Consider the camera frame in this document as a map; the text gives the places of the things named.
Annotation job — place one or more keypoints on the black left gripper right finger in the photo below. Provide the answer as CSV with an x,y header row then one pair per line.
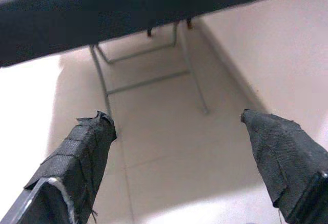
x,y
282,157

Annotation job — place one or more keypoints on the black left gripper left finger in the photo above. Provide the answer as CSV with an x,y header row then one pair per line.
x,y
77,157

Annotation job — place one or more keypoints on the black tablecloth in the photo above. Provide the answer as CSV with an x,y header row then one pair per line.
x,y
77,16

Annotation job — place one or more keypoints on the metal table frame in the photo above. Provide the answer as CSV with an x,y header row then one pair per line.
x,y
199,90

